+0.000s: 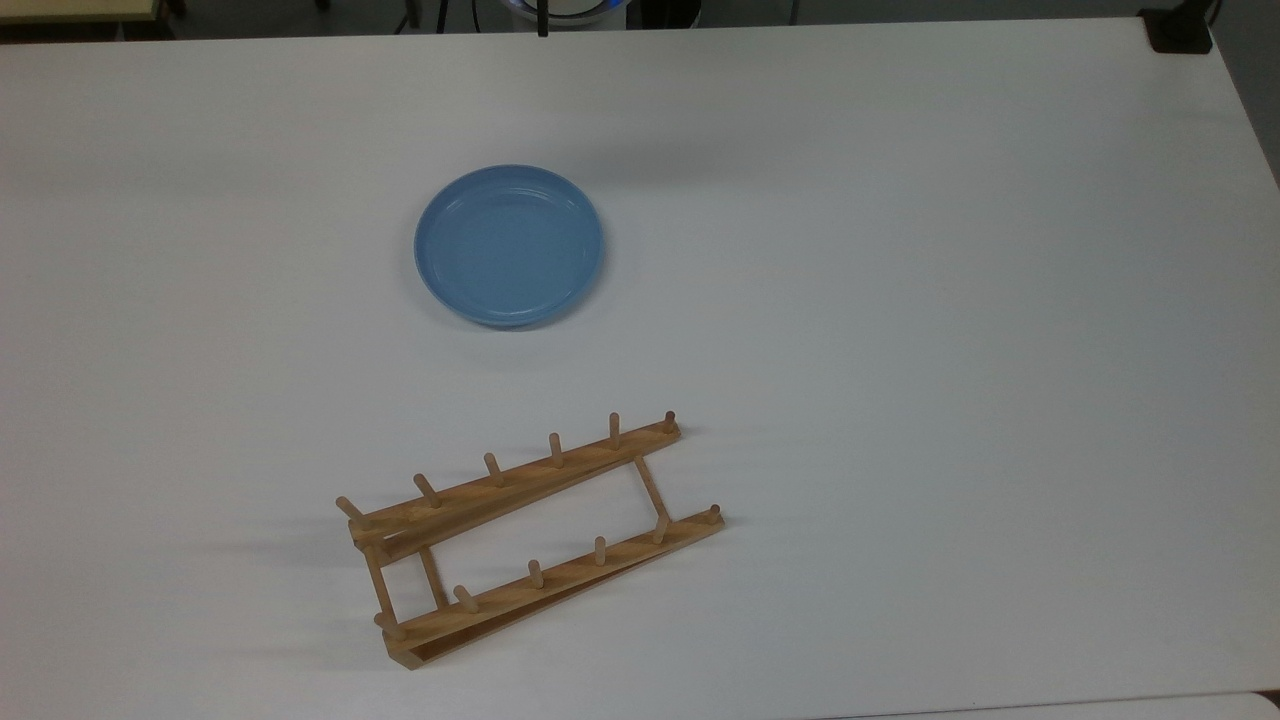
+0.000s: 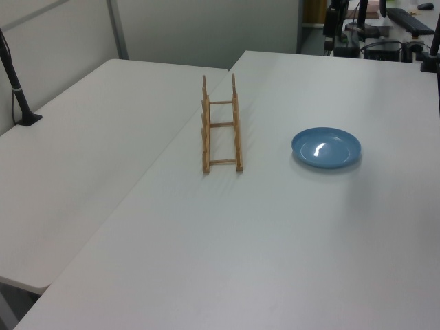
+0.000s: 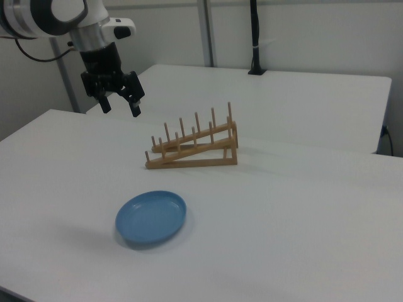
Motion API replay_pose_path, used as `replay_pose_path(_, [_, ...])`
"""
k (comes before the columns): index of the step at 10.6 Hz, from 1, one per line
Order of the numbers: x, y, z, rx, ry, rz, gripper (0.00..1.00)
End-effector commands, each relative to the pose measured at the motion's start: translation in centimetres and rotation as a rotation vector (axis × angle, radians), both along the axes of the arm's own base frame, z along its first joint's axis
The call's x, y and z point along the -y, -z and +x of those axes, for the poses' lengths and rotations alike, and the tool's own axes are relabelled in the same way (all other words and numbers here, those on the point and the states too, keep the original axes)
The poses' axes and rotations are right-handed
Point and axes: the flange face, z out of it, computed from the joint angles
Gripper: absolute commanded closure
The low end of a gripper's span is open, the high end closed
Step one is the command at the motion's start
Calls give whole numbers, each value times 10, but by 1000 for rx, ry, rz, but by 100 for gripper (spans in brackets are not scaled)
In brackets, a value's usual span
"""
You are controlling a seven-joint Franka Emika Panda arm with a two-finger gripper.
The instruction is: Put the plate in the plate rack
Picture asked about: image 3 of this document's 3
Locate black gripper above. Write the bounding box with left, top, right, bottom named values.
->
left=78, top=42, right=146, bottom=118

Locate blue round plate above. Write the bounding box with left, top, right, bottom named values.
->
left=115, top=190, right=188, bottom=247

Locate wooden plate rack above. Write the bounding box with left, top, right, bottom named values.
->
left=144, top=101, right=239, bottom=171

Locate black pole with base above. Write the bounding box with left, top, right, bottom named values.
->
left=247, top=0, right=268, bottom=76

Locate slim aluminium frame post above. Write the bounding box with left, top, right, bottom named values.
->
left=49, top=36, right=80, bottom=114

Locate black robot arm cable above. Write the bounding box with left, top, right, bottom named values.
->
left=0, top=35, right=77, bottom=62

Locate wide aluminium frame post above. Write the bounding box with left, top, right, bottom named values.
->
left=196, top=0, right=219, bottom=68

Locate black cable at table edge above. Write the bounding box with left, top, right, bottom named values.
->
left=381, top=125, right=395, bottom=156

